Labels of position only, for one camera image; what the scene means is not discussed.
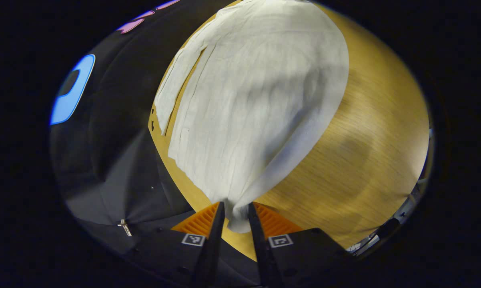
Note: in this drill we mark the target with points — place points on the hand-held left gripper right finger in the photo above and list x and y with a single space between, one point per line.
260 248

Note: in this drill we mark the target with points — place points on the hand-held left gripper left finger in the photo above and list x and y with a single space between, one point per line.
212 252

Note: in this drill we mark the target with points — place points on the white jeans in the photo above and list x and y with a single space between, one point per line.
256 100

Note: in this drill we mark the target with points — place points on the silver cloth clip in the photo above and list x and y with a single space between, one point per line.
124 227

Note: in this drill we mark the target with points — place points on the dark object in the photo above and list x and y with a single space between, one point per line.
388 228

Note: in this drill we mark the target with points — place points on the black backdrop cloth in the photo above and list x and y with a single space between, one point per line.
116 160

